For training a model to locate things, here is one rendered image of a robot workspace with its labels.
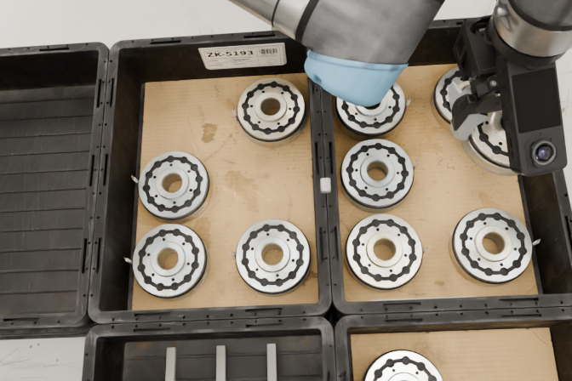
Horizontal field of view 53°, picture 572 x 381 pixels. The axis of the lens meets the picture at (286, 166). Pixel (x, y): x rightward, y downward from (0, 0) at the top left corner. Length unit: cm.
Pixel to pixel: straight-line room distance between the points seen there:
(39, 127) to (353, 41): 64
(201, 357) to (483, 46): 53
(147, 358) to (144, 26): 63
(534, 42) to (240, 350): 54
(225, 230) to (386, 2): 48
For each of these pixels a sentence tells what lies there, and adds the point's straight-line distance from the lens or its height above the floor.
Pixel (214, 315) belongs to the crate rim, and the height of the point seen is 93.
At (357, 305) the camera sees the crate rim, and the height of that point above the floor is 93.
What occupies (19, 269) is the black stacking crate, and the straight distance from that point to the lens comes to 93.
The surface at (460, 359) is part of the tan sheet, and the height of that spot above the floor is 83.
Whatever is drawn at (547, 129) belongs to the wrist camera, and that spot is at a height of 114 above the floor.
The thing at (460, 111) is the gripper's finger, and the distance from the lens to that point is 62.
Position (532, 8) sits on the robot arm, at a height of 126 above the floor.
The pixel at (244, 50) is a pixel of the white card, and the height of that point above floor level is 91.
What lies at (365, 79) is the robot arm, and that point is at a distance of 47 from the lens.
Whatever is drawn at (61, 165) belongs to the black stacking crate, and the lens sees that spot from 95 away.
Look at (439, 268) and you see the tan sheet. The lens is 83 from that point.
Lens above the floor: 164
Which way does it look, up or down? 70 degrees down
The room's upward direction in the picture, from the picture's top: 11 degrees counter-clockwise
